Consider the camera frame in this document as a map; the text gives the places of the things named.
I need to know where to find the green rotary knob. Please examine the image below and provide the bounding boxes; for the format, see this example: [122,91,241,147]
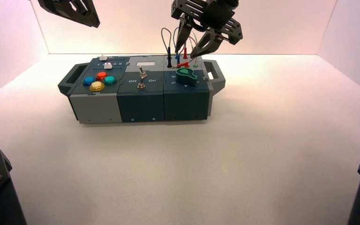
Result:
[175,67,198,86]

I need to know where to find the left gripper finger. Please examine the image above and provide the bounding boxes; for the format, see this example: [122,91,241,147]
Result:
[38,0,100,28]
[71,0,100,22]

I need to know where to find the grey and teal control box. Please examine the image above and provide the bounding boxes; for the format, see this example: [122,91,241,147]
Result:
[58,55,226,125]

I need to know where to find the yellow push button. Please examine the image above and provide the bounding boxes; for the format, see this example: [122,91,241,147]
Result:
[89,81,106,92]

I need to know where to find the white banana plug wire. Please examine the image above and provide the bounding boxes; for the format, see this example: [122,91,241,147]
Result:
[191,29,199,67]

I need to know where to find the red banana plug wire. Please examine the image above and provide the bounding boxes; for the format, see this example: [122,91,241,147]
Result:
[174,35,200,68]

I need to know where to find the black banana plug wire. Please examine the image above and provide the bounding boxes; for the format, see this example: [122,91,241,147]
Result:
[161,27,173,68]

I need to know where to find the teal push button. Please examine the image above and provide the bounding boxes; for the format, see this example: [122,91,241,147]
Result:
[103,76,118,87]

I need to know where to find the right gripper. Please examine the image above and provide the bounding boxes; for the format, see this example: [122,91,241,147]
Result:
[171,0,243,58]

